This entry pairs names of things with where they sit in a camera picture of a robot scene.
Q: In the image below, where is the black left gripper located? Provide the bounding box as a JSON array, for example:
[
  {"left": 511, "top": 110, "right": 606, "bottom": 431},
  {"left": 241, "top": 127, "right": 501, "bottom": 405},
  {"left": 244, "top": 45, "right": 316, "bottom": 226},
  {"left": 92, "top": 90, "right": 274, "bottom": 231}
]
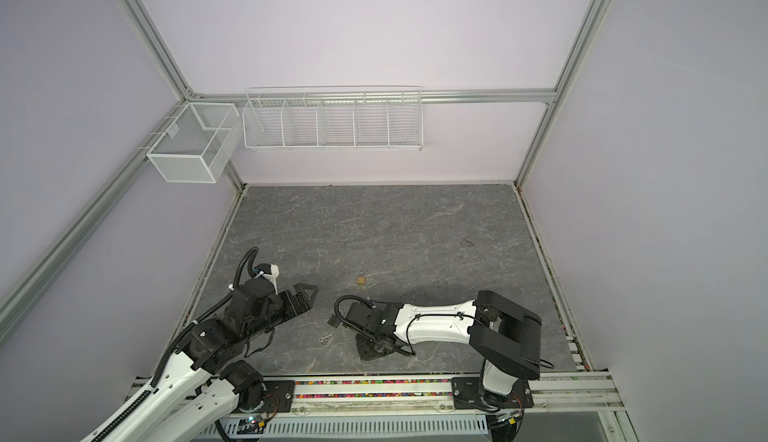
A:
[{"left": 245, "top": 282, "right": 318, "bottom": 342}]

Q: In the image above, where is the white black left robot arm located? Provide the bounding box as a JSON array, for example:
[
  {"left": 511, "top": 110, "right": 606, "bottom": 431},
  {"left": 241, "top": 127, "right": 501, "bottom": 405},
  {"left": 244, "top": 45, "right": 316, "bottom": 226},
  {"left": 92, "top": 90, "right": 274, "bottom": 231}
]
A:
[{"left": 85, "top": 248, "right": 319, "bottom": 441}]

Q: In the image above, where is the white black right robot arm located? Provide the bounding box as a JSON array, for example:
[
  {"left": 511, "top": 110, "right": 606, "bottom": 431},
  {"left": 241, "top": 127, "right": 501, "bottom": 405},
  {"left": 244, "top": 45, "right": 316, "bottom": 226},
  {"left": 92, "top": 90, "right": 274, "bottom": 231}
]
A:
[{"left": 328, "top": 290, "right": 551, "bottom": 413}]

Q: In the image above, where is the white mesh box basket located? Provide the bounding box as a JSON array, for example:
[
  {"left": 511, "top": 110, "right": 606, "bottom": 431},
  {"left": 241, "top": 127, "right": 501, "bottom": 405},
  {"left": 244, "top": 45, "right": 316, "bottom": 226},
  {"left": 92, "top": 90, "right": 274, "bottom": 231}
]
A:
[{"left": 147, "top": 102, "right": 243, "bottom": 183}]

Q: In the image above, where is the white vented cable duct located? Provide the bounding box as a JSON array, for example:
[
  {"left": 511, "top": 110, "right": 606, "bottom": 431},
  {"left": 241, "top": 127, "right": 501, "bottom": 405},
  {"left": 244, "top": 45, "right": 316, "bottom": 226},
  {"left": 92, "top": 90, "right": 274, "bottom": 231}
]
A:
[{"left": 222, "top": 414, "right": 490, "bottom": 441}]

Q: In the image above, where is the white wire wall basket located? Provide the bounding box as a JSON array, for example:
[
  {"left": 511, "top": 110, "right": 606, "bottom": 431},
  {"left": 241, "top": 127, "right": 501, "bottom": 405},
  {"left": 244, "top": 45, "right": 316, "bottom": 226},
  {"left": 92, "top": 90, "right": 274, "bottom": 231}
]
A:
[{"left": 242, "top": 86, "right": 424, "bottom": 151}]

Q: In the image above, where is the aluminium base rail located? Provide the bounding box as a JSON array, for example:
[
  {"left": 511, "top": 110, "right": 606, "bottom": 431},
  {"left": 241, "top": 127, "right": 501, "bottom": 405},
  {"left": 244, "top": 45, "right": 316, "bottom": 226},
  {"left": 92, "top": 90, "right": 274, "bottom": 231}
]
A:
[{"left": 126, "top": 372, "right": 625, "bottom": 421}]

